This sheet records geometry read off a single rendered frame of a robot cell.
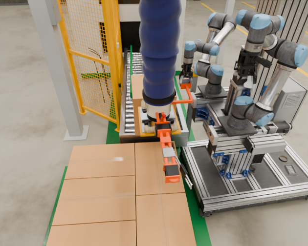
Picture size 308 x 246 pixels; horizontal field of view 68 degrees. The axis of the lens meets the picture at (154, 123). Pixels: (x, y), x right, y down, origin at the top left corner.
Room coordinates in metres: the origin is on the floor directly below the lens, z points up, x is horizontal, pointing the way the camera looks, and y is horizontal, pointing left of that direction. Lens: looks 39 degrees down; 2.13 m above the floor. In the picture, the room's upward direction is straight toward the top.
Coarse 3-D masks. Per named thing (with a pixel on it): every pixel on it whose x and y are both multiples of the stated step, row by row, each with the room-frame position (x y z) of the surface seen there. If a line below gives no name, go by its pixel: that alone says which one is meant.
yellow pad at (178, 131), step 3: (171, 105) 1.52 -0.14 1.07; (171, 108) 1.47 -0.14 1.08; (174, 108) 1.48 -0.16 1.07; (174, 111) 1.44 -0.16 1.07; (168, 120) 1.32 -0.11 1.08; (171, 120) 1.29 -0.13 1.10; (174, 120) 1.32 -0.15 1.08; (177, 120) 1.33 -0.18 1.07; (171, 123) 1.28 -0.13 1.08; (177, 123) 1.29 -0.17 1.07; (177, 129) 1.22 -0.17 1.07; (180, 129) 1.23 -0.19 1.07; (174, 132) 1.20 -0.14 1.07; (177, 132) 1.20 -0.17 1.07; (180, 132) 1.20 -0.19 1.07
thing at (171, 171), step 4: (164, 164) 0.79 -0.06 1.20; (168, 164) 0.79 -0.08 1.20; (172, 164) 0.79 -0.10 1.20; (176, 164) 0.79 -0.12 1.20; (164, 168) 0.78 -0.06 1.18; (168, 168) 0.76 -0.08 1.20; (172, 168) 0.76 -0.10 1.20; (176, 168) 0.76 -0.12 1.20; (168, 172) 0.74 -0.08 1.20; (172, 172) 0.74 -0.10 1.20; (176, 172) 0.74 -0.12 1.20; (168, 176) 0.71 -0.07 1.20; (172, 176) 0.71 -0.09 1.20; (176, 176) 0.72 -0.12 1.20
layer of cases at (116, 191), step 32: (96, 160) 1.40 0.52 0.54; (128, 160) 1.40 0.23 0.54; (160, 160) 1.40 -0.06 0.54; (64, 192) 1.05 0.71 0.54; (96, 192) 1.06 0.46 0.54; (128, 192) 1.06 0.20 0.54; (160, 192) 1.06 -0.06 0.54; (64, 224) 0.80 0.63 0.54; (96, 224) 0.80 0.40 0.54; (128, 224) 0.80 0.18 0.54; (160, 224) 0.80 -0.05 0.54
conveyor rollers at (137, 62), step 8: (128, 56) 3.77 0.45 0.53; (136, 56) 3.78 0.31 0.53; (136, 64) 3.43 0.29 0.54; (128, 72) 3.15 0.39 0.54; (136, 72) 3.16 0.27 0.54; (128, 80) 2.89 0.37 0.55; (128, 88) 2.69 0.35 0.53; (128, 96) 2.51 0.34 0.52; (128, 104) 2.34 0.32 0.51; (128, 112) 2.16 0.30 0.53; (176, 112) 2.13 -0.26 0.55; (128, 120) 1.99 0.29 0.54
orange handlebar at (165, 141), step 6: (186, 90) 1.57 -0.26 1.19; (174, 102) 1.40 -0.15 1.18; (180, 102) 1.40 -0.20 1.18; (186, 102) 1.41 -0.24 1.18; (156, 114) 1.24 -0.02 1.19; (162, 114) 1.24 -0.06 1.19; (156, 120) 1.19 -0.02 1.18; (168, 132) 1.06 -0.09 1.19; (162, 138) 1.00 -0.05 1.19; (168, 138) 1.00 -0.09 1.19; (162, 144) 0.95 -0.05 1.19; (168, 144) 0.96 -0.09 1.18; (168, 162) 0.82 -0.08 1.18; (174, 162) 0.82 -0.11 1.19; (168, 180) 0.71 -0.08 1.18; (174, 180) 0.70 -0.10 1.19
